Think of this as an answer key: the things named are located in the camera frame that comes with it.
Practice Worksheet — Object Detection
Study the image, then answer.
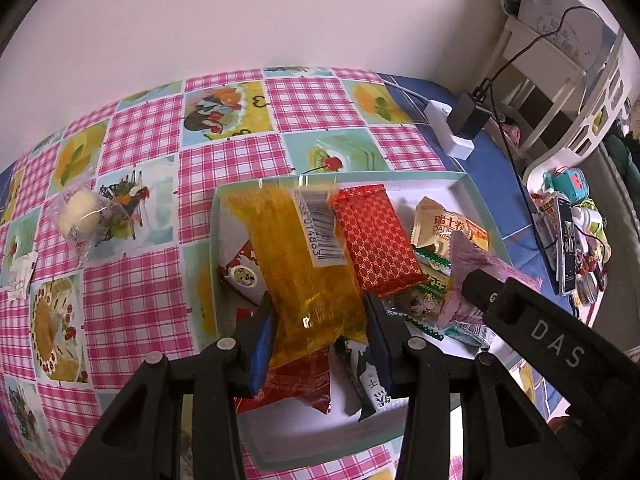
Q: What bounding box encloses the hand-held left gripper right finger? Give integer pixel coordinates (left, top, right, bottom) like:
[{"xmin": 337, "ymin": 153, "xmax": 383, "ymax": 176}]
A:
[{"xmin": 362, "ymin": 292, "xmax": 566, "ymax": 480}]

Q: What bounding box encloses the dark green white snack packet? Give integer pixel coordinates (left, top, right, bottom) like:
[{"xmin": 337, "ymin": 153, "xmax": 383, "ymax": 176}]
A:
[{"xmin": 335, "ymin": 337, "xmax": 408, "ymax": 421}]

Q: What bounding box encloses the black smartphone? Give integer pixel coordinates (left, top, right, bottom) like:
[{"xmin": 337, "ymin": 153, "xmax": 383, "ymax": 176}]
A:
[{"xmin": 555, "ymin": 195, "xmax": 576, "ymax": 296}]

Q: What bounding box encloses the green cookie packet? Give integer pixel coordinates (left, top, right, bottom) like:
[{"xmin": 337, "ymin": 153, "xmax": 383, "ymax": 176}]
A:
[{"xmin": 395, "ymin": 247, "xmax": 453, "ymax": 341}]

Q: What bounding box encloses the pale teal white snack packet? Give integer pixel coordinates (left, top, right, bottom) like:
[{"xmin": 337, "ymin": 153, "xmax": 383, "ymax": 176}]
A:
[{"xmin": 442, "ymin": 322, "xmax": 496, "ymax": 348}]

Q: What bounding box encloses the blue table cover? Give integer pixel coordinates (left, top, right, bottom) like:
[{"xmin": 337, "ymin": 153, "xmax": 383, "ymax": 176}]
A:
[{"xmin": 380, "ymin": 74, "xmax": 576, "ymax": 311}]

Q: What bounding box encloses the black power adapter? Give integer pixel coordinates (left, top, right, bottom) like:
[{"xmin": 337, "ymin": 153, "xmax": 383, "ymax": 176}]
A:
[{"xmin": 446, "ymin": 91, "xmax": 493, "ymax": 140}]

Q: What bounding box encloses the white wooden rack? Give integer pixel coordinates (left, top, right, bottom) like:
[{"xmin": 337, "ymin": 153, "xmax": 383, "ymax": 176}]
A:
[{"xmin": 495, "ymin": 0, "xmax": 636, "ymax": 161}]

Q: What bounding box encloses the white power strip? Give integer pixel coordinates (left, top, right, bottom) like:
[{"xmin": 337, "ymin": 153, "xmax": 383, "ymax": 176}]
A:
[{"xmin": 425, "ymin": 100, "xmax": 476, "ymax": 158}]

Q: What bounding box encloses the teal toy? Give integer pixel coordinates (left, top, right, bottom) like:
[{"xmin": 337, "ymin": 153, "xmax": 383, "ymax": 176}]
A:
[{"xmin": 544, "ymin": 169, "xmax": 590, "ymax": 206}]

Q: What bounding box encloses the red patterned snack packet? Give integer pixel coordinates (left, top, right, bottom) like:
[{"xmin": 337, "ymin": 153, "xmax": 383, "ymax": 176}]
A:
[{"xmin": 332, "ymin": 184, "xmax": 428, "ymax": 301}]

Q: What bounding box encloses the yellow translucent snack packet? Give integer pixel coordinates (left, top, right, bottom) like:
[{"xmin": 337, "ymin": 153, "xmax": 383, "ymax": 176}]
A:
[{"xmin": 220, "ymin": 182, "xmax": 371, "ymax": 371}]

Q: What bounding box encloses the pink checked printed tablecloth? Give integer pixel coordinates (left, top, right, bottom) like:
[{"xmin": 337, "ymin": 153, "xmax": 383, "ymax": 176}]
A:
[{"xmin": 0, "ymin": 65, "xmax": 551, "ymax": 480}]

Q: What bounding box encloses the dark green clothing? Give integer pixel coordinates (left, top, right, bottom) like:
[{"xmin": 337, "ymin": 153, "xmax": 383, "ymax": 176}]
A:
[{"xmin": 602, "ymin": 132, "xmax": 640, "ymax": 201}]

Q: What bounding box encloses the white panda snack packet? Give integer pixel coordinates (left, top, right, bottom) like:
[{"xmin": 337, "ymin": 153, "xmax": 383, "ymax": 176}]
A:
[{"xmin": 218, "ymin": 240, "xmax": 273, "ymax": 321}]

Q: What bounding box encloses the pink snack packet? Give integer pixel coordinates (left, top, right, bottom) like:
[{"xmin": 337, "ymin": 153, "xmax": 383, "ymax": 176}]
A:
[{"xmin": 439, "ymin": 232, "xmax": 543, "ymax": 328}]

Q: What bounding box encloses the beige orange snack packet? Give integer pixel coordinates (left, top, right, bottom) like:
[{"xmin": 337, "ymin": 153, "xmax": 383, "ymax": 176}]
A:
[{"xmin": 411, "ymin": 196, "xmax": 490, "ymax": 261}]

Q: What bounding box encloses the white power cable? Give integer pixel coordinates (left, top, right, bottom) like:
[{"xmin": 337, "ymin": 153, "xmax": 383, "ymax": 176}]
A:
[{"xmin": 382, "ymin": 77, "xmax": 431, "ymax": 111}]

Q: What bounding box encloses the white printed board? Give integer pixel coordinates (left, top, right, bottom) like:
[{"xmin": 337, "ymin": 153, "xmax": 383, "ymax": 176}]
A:
[{"xmin": 517, "ymin": 0, "xmax": 618, "ymax": 73}]

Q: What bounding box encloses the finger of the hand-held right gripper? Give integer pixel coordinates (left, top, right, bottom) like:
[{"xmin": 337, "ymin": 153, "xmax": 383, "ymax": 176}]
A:
[{"xmin": 460, "ymin": 267, "xmax": 507, "ymax": 314}]

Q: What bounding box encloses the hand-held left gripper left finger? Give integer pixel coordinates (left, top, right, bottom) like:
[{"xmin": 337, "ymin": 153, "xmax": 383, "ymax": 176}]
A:
[{"xmin": 62, "ymin": 292, "xmax": 281, "ymax": 480}]

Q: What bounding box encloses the white tray with teal rim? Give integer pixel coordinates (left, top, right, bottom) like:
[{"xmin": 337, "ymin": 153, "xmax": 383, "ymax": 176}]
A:
[{"xmin": 209, "ymin": 171, "xmax": 541, "ymax": 472}]

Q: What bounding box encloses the small white sachet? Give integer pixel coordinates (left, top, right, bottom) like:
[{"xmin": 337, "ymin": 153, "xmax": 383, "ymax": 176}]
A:
[{"xmin": 5, "ymin": 251, "xmax": 40, "ymax": 303}]

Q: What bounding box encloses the black adapter cable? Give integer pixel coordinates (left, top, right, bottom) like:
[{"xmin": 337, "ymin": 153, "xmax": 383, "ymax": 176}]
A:
[{"xmin": 470, "ymin": 5, "xmax": 608, "ymax": 321}]

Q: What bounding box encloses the clear packet with white bun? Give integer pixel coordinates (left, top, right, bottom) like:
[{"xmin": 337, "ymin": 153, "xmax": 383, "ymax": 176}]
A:
[{"xmin": 50, "ymin": 185, "xmax": 118, "ymax": 261}]

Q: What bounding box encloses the red glossy snack packet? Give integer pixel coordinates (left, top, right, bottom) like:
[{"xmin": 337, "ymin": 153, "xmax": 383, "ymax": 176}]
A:
[{"xmin": 235, "ymin": 345, "xmax": 333, "ymax": 416}]

